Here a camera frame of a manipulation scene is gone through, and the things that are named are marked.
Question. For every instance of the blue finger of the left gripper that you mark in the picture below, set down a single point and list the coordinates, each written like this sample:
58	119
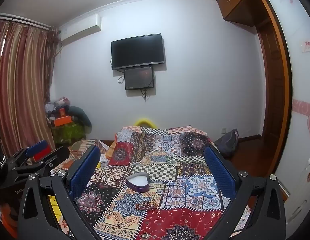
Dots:
43	153
37	148

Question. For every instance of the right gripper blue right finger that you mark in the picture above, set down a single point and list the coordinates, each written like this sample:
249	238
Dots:
223	171

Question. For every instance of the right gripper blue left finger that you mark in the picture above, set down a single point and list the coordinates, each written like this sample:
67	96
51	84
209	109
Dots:
81	171

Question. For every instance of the purple heart-shaped jewelry box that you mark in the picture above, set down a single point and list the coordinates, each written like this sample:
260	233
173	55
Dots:
138	182

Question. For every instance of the green cloth covered pile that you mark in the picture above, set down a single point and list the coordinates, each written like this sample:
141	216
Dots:
68	133

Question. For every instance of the orange box on pile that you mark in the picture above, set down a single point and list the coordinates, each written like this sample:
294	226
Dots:
62	121

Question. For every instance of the dark bag on floor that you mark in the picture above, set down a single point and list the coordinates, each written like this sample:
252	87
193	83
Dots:
227	144

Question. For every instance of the patchwork patterned bedspread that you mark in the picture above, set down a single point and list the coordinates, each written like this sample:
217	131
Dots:
183	202

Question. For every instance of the yellow round object behind bed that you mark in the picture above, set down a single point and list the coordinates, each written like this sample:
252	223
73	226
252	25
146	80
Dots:
144	122

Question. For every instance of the red striped curtain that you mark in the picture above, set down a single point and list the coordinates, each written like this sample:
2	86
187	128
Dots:
27	56

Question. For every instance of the brown wooden door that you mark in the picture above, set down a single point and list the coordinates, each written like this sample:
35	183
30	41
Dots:
278	85

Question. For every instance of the brown overhead wooden cabinet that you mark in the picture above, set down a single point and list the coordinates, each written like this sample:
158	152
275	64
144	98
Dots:
245	12

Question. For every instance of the small black wall monitor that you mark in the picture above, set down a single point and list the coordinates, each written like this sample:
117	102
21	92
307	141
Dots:
139	78

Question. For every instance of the white wall air conditioner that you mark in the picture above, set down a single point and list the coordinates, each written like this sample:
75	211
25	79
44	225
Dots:
80	29

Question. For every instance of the black wall television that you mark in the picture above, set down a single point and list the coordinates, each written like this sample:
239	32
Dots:
137	51

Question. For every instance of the white wall switch plate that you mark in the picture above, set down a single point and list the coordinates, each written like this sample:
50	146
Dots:
306	46

